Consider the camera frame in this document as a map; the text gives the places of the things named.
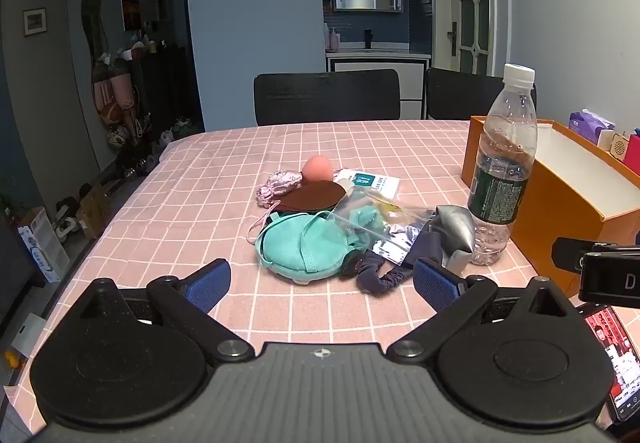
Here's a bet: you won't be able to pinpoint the red gift box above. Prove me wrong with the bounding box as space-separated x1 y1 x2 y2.
622 134 640 166

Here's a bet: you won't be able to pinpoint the black chair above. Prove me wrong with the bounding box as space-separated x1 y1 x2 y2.
424 67 538 121
253 69 402 126

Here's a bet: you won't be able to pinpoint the peach sponge ball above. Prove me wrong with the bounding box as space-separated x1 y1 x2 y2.
301 156 335 185

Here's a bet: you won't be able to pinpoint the clear plastic water bottle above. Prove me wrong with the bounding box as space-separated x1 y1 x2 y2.
467 63 538 266

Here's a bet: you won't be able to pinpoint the white printed floor box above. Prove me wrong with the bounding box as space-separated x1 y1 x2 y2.
17 208 68 284

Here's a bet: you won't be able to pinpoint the small white dotted box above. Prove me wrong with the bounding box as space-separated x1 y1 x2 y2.
597 129 632 159

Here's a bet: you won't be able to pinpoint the white vanity cabinet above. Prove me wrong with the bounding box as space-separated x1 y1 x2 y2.
326 50 432 120

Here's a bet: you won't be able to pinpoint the pink satin drawstring pouch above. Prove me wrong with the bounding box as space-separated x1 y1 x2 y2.
246 170 303 246

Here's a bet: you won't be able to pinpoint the brown cardboard floor box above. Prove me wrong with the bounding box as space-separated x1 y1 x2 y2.
77 186 113 239

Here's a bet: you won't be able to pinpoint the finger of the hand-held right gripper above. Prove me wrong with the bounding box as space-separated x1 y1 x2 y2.
551 237 603 270

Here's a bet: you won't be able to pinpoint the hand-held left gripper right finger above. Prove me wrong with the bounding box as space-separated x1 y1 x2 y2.
387 257 576 365

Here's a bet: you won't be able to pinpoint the white tissue packet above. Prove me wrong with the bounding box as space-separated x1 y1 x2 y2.
334 168 401 198

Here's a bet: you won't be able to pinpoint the dark shelf cabinet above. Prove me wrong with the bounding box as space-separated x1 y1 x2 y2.
130 46 201 144

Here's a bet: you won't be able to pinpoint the orange cardboard box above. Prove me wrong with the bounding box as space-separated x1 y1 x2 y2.
461 116 640 299

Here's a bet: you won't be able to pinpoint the navy elastic fabric band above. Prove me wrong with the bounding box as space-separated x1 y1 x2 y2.
340 230 443 296

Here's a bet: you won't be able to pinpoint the smartphone with lit screen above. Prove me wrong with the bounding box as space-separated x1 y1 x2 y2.
582 304 640 424

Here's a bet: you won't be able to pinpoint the teal sock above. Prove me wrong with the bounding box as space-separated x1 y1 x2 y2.
255 212 353 283

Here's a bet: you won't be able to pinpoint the small framed wall picture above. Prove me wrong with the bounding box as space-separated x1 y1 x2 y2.
22 7 47 37

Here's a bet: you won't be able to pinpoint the pink checked tablecloth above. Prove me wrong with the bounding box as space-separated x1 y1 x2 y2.
12 119 621 424

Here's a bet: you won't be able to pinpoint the hanging pink bags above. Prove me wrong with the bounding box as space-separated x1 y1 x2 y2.
91 68 138 124

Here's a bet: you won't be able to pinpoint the clear zip bag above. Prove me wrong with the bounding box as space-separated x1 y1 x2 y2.
332 188 436 264

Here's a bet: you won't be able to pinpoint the wavy wall mirror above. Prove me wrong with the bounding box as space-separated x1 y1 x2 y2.
81 0 111 69

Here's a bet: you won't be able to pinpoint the dark framed wall picture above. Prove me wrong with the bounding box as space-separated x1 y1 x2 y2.
121 0 141 31

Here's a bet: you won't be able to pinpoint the brown round pad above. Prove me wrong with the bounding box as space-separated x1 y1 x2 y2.
274 180 348 214

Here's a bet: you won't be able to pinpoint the purple tissue pack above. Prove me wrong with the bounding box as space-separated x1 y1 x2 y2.
568 110 616 145

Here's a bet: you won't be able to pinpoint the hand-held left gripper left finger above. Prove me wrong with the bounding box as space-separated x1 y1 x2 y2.
70 258 256 365

